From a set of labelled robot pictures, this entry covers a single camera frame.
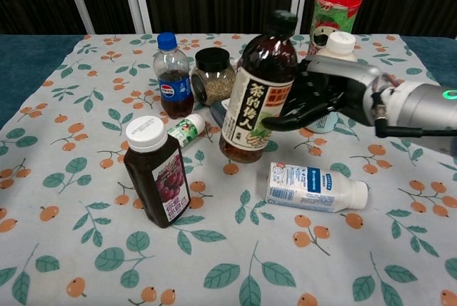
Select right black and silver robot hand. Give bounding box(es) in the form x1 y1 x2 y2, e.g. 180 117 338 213
261 54 382 132

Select dark tea bottle black cap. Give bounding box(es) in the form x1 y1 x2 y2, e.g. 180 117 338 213
219 9 299 164

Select white bottle pale blue label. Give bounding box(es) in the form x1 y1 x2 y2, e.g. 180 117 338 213
305 31 358 134

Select white milk bottle blue label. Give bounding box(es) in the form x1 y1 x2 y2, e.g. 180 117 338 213
264 161 370 215

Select small white green bottle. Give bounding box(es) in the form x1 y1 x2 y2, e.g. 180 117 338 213
166 113 206 149

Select cola bottle blue cap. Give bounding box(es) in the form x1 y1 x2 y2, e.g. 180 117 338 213
152 32 196 120

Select grape juice bottle white cap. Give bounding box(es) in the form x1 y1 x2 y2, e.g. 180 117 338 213
123 115 192 229

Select green chips can red lid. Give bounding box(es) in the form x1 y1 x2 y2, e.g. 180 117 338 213
308 0 363 58

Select glass jar black lid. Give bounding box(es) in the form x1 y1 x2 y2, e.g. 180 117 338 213
191 48 238 108

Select floral leaf print tablecloth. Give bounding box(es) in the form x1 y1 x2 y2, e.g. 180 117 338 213
0 33 457 306

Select teal table cover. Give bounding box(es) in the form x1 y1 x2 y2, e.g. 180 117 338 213
0 33 457 131

